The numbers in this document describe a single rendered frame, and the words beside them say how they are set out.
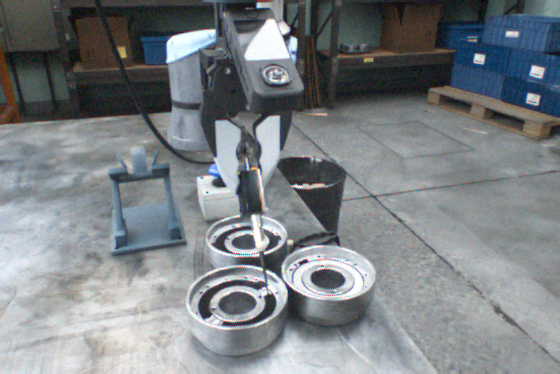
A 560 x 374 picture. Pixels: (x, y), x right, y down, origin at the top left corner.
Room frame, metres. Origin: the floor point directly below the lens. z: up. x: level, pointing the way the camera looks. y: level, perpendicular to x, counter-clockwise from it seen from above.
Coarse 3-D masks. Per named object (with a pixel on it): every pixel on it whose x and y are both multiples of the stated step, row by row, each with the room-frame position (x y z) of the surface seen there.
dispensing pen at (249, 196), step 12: (240, 180) 0.46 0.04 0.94; (252, 180) 0.46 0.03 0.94; (240, 192) 0.47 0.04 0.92; (252, 192) 0.45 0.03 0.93; (240, 204) 0.47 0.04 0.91; (252, 204) 0.44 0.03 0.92; (240, 216) 0.46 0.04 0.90; (252, 216) 0.45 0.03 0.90; (252, 228) 0.44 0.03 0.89; (264, 264) 0.42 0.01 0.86; (264, 276) 0.42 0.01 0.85
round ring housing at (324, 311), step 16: (288, 256) 0.46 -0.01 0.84; (304, 256) 0.48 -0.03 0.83; (320, 256) 0.48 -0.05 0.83; (336, 256) 0.48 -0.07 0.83; (352, 256) 0.47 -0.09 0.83; (288, 272) 0.45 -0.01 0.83; (304, 272) 0.45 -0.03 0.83; (320, 272) 0.45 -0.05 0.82; (336, 272) 0.45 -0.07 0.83; (368, 272) 0.45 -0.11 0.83; (288, 288) 0.41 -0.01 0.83; (320, 288) 0.42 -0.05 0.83; (336, 288) 0.42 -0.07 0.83; (368, 288) 0.40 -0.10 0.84; (288, 304) 0.42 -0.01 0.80; (304, 304) 0.39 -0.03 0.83; (320, 304) 0.39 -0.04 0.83; (336, 304) 0.38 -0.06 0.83; (352, 304) 0.39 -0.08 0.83; (368, 304) 0.40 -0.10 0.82; (320, 320) 0.39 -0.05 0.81; (336, 320) 0.39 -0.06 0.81; (352, 320) 0.40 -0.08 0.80
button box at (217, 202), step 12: (204, 180) 0.67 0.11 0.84; (216, 180) 0.67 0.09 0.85; (204, 192) 0.63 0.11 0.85; (216, 192) 0.63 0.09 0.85; (228, 192) 0.63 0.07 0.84; (204, 204) 0.62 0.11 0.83; (216, 204) 0.63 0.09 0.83; (228, 204) 0.63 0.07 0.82; (204, 216) 0.63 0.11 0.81; (216, 216) 0.63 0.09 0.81; (228, 216) 0.63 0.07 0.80
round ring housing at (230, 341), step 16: (208, 272) 0.43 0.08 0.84; (224, 272) 0.44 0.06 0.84; (240, 272) 0.44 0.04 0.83; (256, 272) 0.44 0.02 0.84; (272, 272) 0.43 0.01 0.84; (192, 288) 0.40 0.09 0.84; (208, 288) 0.42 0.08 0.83; (240, 288) 0.42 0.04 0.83; (272, 288) 0.42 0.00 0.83; (192, 304) 0.39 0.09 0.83; (224, 304) 0.41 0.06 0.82; (240, 304) 0.41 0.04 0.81; (256, 304) 0.39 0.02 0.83; (192, 320) 0.36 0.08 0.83; (240, 320) 0.37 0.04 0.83; (272, 320) 0.36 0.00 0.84; (208, 336) 0.35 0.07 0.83; (224, 336) 0.34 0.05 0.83; (240, 336) 0.34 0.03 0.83; (256, 336) 0.35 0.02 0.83; (272, 336) 0.36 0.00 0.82; (224, 352) 0.35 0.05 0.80; (240, 352) 0.35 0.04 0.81
